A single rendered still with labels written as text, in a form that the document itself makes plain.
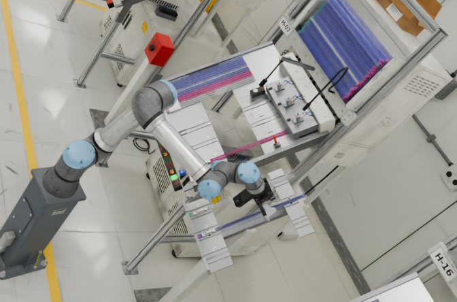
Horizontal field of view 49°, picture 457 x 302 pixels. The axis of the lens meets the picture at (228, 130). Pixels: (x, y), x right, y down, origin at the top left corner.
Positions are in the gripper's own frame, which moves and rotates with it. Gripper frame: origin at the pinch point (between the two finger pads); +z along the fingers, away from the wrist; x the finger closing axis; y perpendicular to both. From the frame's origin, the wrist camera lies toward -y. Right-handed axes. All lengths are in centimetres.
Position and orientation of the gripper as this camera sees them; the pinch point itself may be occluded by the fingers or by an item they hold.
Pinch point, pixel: (260, 207)
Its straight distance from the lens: 219.8
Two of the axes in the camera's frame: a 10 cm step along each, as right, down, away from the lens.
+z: 2.5, 5.0, 8.3
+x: -3.5, -7.5, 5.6
